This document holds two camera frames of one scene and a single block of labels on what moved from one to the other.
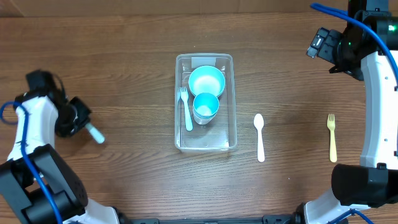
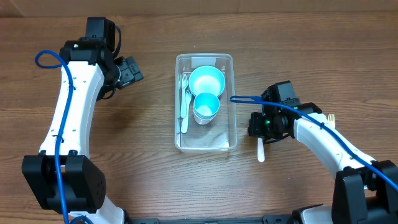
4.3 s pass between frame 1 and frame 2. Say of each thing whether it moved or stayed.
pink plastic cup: stayed
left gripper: moved
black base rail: stayed
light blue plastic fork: moved
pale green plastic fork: moved
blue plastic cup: stayed
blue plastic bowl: stayed
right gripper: moved
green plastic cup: stayed
